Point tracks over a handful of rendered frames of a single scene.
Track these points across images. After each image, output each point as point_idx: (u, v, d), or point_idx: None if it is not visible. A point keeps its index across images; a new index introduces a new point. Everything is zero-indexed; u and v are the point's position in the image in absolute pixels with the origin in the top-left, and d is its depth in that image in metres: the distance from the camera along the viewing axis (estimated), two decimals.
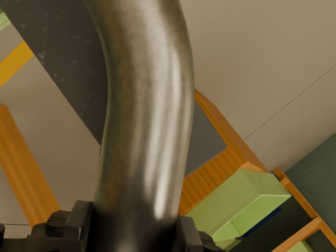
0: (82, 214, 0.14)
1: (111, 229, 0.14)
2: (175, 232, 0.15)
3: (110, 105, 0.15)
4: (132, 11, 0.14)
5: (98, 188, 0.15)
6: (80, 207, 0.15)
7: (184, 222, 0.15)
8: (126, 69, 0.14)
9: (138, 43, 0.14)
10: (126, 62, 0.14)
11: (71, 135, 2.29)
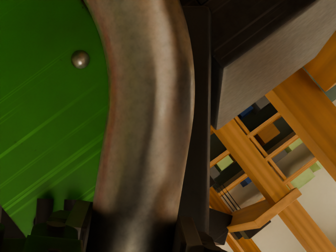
0: (82, 214, 0.14)
1: (111, 228, 0.14)
2: (175, 232, 0.15)
3: (111, 104, 0.15)
4: (133, 11, 0.14)
5: (98, 188, 0.15)
6: (80, 207, 0.15)
7: (184, 222, 0.15)
8: (126, 69, 0.14)
9: (139, 43, 0.14)
10: (126, 62, 0.14)
11: None
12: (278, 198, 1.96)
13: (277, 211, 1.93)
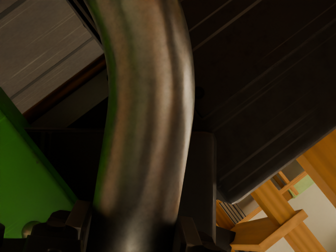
0: (82, 214, 0.14)
1: (111, 228, 0.14)
2: (175, 232, 0.15)
3: (111, 104, 0.15)
4: (133, 11, 0.14)
5: (98, 188, 0.15)
6: (80, 207, 0.15)
7: (184, 222, 0.15)
8: (126, 69, 0.14)
9: (139, 43, 0.14)
10: (126, 62, 0.14)
11: None
12: (283, 220, 1.88)
13: (283, 234, 1.85)
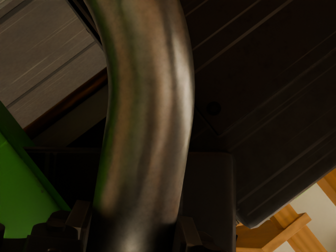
0: (82, 214, 0.14)
1: (111, 228, 0.14)
2: (175, 232, 0.15)
3: (111, 104, 0.15)
4: (133, 11, 0.14)
5: (98, 188, 0.15)
6: (80, 207, 0.15)
7: (184, 222, 0.15)
8: (126, 69, 0.14)
9: (139, 43, 0.14)
10: (126, 62, 0.14)
11: None
12: (286, 223, 1.86)
13: (286, 237, 1.83)
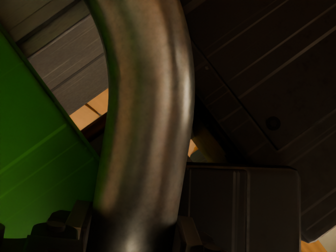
0: (82, 214, 0.14)
1: (111, 228, 0.14)
2: (175, 232, 0.15)
3: (111, 104, 0.15)
4: (133, 11, 0.14)
5: (98, 188, 0.15)
6: (80, 207, 0.15)
7: (184, 222, 0.15)
8: (126, 69, 0.14)
9: (139, 43, 0.14)
10: (126, 62, 0.14)
11: None
12: None
13: None
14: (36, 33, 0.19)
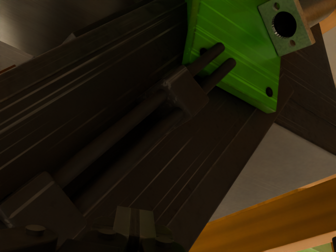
0: (126, 221, 0.14)
1: (309, 4, 0.44)
2: (133, 226, 0.15)
3: None
4: None
5: None
6: (123, 214, 0.15)
7: (143, 216, 0.15)
8: None
9: None
10: None
11: None
12: None
13: None
14: None
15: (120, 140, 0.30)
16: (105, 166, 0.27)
